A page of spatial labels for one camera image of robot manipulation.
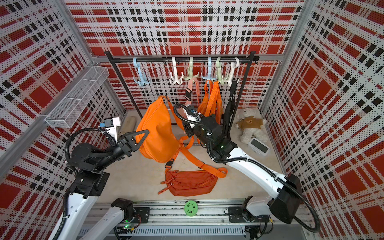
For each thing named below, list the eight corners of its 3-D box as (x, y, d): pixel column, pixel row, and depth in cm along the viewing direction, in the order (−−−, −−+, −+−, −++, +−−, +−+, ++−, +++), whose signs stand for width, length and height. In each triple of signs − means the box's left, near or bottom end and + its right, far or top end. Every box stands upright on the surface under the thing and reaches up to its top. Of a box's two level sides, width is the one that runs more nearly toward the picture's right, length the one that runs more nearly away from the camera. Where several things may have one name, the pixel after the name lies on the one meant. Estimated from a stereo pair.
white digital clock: (246, 146, 102) (248, 142, 98) (251, 140, 105) (253, 136, 101) (264, 157, 96) (267, 154, 92) (268, 151, 99) (271, 147, 95)
